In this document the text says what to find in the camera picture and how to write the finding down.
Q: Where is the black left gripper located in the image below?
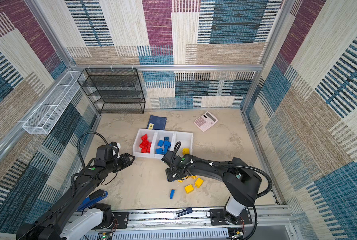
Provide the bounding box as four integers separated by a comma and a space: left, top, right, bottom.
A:
106, 152, 135, 174

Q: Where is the yellow square lego brick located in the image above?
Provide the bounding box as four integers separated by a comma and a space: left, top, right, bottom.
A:
182, 148, 190, 155

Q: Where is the red long lego brick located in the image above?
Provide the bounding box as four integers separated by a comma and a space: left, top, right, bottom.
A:
147, 142, 152, 154
139, 140, 149, 149

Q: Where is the blue small lego brick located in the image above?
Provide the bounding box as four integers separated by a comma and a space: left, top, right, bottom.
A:
164, 141, 171, 149

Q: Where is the blue thin lego brick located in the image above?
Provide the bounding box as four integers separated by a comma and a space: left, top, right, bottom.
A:
170, 190, 175, 200

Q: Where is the red square lego brick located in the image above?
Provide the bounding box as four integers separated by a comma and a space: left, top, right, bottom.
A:
141, 134, 148, 141

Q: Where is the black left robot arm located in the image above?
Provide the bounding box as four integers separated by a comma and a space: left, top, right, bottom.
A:
16, 142, 136, 240

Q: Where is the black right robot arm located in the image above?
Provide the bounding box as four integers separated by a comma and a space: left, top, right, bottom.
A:
162, 151, 262, 222

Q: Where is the white right bin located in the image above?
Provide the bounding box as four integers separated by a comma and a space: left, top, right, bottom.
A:
172, 132, 193, 157

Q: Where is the white left bin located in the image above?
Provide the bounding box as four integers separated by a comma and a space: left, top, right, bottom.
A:
133, 129, 156, 158

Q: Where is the blue label tag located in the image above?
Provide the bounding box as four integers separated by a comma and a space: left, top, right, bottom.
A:
176, 207, 193, 218

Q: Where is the blue notebook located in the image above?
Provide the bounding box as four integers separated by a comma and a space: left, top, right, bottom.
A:
147, 115, 167, 131

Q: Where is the pink calculator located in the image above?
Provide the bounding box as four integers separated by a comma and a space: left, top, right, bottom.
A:
193, 111, 218, 132

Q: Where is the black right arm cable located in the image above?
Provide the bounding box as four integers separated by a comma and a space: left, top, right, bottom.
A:
170, 141, 273, 199

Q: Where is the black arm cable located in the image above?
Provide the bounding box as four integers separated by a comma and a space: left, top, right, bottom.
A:
170, 141, 273, 199
77, 131, 110, 169

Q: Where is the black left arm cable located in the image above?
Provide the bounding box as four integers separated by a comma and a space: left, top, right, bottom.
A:
77, 131, 110, 169

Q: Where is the black wire mesh shelf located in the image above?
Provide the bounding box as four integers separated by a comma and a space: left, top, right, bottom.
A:
77, 68, 146, 114

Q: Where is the white wire mesh basket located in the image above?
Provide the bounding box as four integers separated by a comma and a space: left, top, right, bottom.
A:
23, 71, 81, 135

